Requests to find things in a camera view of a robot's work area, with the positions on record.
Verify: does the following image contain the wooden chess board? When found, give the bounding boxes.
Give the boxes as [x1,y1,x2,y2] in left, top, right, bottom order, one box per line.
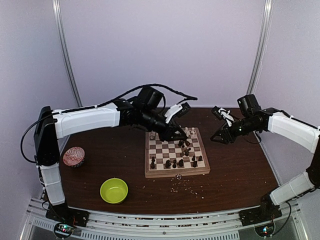
[144,127,211,178]

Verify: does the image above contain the left aluminium frame post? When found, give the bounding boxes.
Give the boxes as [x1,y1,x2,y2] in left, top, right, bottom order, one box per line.
[52,0,83,107]

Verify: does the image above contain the dark queen piece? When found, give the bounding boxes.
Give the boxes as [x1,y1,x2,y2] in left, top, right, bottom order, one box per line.
[164,160,171,169]

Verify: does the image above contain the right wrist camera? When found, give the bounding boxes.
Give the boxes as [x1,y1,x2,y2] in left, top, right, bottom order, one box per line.
[211,106,235,127]

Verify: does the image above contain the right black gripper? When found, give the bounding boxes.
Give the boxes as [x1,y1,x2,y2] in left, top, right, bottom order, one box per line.
[210,115,259,145]

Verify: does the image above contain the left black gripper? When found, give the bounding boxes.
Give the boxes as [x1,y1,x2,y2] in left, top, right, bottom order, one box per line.
[139,108,188,143]

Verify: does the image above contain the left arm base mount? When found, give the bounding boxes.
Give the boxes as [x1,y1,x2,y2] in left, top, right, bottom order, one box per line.
[45,208,90,239]

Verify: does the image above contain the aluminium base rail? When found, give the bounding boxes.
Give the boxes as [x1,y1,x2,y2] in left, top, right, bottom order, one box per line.
[19,196,305,240]

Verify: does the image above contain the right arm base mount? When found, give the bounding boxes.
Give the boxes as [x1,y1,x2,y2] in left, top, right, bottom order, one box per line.
[238,205,282,238]

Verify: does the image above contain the right aluminium frame post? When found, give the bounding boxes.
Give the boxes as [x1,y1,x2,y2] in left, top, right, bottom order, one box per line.
[246,0,274,95]

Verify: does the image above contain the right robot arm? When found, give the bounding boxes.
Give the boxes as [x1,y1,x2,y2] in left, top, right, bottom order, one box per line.
[210,94,320,221]

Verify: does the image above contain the green plastic bowl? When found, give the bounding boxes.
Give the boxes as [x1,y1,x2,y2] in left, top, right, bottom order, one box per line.
[99,178,129,205]

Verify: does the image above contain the dark knight piece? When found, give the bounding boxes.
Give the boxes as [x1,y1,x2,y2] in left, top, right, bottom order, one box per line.
[192,160,198,168]

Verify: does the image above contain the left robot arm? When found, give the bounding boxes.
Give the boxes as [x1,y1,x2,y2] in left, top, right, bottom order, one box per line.
[26,83,197,222]

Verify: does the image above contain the pile of dark chess pieces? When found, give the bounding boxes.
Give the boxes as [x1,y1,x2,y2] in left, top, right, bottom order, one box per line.
[178,140,191,157]

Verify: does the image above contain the aluminium frame post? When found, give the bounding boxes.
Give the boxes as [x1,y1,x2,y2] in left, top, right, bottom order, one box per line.
[246,0,274,95]
[52,0,83,107]

